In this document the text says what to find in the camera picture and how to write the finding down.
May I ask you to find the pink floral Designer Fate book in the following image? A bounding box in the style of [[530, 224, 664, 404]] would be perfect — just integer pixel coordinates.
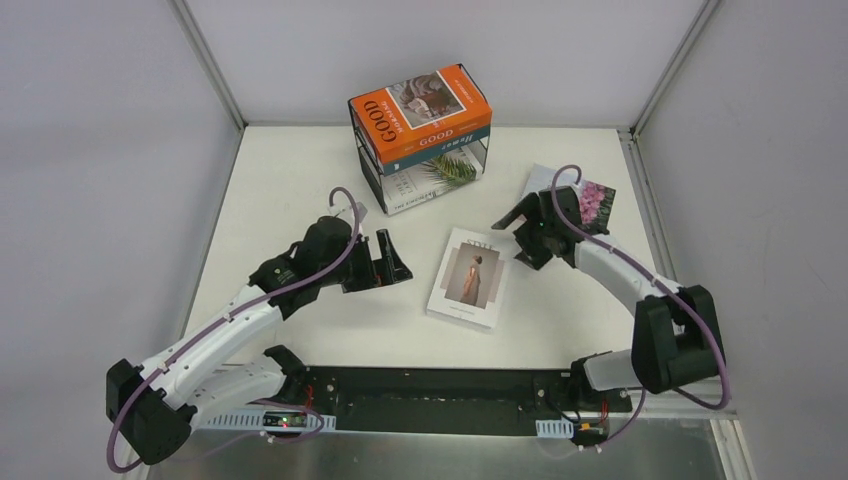
[[523, 163, 617, 236]]

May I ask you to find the teal Humor book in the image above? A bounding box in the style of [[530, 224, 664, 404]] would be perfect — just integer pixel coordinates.
[[376, 126, 491, 175]]

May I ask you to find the white Style magazine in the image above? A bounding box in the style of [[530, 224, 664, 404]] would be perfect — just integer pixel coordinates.
[[426, 228, 517, 330]]

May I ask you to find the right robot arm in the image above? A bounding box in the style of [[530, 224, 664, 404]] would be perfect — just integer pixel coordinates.
[[492, 186, 729, 410]]

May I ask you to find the orange Good Morning book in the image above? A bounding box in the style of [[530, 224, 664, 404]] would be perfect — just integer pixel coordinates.
[[348, 63, 492, 165]]

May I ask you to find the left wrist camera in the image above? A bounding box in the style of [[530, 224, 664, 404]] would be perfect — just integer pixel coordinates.
[[328, 201, 368, 225]]

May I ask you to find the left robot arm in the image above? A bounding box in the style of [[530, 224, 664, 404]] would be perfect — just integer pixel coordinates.
[[105, 216, 413, 473]]

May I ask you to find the white Singularity book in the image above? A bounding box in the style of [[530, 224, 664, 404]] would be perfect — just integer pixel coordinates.
[[382, 147, 484, 216]]

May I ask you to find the black wire wooden shelf rack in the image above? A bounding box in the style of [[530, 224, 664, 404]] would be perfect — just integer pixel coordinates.
[[347, 105, 492, 215]]

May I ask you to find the aluminium frame rail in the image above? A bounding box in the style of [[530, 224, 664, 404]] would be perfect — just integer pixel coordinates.
[[192, 360, 738, 439]]

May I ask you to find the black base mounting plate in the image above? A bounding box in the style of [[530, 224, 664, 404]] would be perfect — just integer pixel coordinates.
[[279, 366, 632, 437]]

